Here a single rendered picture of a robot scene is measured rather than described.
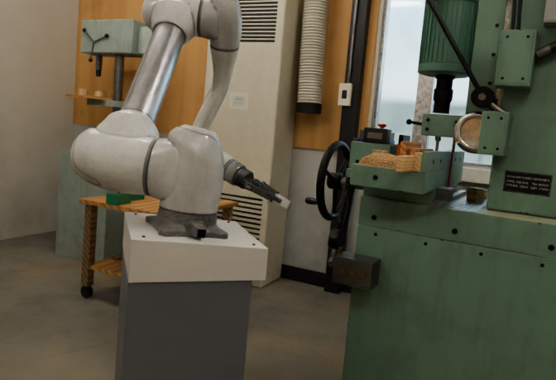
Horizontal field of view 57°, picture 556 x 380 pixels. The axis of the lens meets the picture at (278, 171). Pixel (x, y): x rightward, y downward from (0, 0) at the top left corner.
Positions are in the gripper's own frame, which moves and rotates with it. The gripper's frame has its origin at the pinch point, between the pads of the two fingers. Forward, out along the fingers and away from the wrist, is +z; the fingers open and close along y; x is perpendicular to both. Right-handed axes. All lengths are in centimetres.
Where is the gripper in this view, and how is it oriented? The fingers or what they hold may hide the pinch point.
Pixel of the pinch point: (282, 201)
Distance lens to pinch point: 187.7
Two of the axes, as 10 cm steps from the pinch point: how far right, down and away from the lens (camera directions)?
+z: 7.9, 4.5, -4.1
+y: 4.8, -0.3, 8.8
